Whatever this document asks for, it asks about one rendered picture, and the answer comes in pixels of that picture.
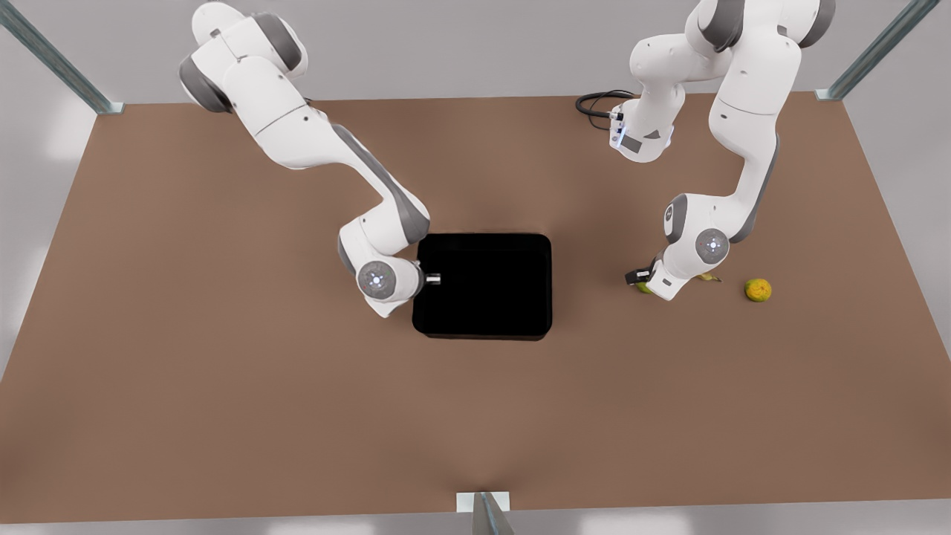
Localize black storage box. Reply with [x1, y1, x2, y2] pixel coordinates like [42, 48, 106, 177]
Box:
[412, 233, 554, 342]

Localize black cable loop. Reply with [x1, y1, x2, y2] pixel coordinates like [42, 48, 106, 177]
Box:
[575, 90, 637, 132]

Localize yellow-green banana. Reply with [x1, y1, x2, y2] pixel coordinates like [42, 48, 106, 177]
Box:
[636, 272, 723, 296]

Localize silver frame post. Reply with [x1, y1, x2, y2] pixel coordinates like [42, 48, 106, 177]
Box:
[814, 0, 941, 102]
[456, 491, 514, 535]
[0, 0, 125, 115]

